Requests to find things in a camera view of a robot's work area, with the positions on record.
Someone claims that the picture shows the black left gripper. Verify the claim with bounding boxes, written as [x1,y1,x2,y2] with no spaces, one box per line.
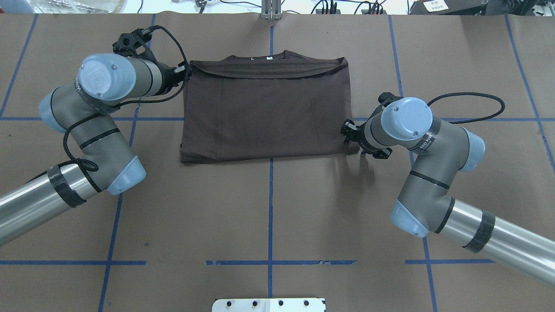
[158,63,192,94]

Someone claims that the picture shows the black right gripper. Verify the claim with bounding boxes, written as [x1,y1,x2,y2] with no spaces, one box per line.
[341,119,393,159]

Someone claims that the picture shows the dark brown t-shirt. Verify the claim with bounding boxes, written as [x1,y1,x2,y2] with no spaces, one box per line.
[180,51,359,164]

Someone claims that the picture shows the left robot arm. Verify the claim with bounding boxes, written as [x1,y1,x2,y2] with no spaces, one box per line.
[1,53,190,245]

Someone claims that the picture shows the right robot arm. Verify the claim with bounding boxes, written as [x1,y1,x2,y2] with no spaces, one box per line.
[340,92,555,286]

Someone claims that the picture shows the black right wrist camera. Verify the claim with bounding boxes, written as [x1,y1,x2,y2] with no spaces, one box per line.
[378,91,403,109]

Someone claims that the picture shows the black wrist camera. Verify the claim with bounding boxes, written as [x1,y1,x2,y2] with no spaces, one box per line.
[378,91,403,109]
[112,28,151,59]

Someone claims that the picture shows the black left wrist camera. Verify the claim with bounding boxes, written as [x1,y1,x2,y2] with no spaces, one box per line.
[112,28,151,59]

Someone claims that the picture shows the aluminium frame post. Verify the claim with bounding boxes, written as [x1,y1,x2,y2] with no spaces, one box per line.
[261,0,283,20]

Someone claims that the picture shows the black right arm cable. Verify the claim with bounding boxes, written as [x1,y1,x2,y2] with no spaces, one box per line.
[427,92,506,125]

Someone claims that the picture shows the white metal base plate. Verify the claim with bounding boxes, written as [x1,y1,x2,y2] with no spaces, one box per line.
[212,298,326,312]

